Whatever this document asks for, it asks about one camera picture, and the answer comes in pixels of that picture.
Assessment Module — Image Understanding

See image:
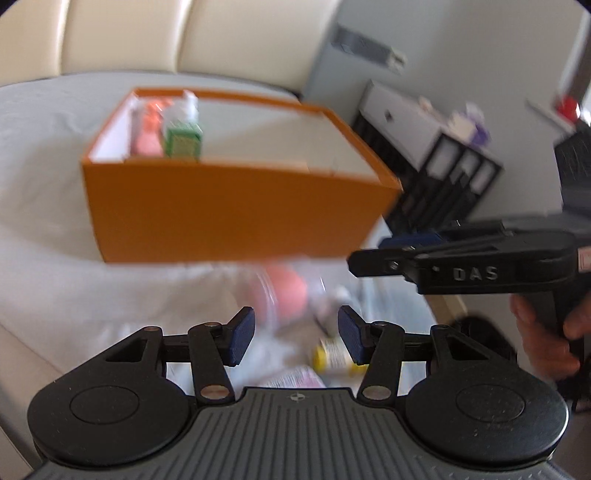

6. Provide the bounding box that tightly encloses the white black nightstand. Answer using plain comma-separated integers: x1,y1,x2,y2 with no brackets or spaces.
353,80,503,235

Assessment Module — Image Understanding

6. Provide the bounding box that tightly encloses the cream padded headboard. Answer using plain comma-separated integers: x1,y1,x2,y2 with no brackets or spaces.
1,1,341,92

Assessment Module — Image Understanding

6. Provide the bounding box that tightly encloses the orange cardboard box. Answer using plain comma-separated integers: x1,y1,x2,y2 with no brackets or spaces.
80,88,402,263

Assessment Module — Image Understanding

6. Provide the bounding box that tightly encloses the light blue bed sheet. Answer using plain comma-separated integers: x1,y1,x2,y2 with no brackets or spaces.
0,71,440,416

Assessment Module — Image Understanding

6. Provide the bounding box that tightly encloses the grey wall socket panel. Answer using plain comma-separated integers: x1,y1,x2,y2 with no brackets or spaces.
331,24,408,73

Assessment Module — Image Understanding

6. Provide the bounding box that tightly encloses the tissue box on nightstand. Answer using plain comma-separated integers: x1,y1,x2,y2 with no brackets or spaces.
447,102,491,148

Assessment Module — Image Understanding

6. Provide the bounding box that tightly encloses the pink sponge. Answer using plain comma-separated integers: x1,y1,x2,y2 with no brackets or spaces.
235,263,325,331

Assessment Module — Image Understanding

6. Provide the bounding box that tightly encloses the green liquid bottle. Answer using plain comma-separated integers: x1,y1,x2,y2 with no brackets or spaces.
161,90,204,160

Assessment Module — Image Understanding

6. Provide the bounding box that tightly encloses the pink labelled tin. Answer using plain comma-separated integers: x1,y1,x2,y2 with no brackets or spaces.
260,365,325,389

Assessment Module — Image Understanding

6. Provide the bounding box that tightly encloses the white lidded cream jar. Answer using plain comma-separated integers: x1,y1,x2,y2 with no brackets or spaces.
311,285,362,337

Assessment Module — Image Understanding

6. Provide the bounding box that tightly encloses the pink pump bottle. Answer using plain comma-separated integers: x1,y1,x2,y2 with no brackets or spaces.
131,99,170,157

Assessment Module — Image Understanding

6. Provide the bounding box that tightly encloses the person's right hand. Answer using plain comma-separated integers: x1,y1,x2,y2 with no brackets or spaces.
510,295,590,381

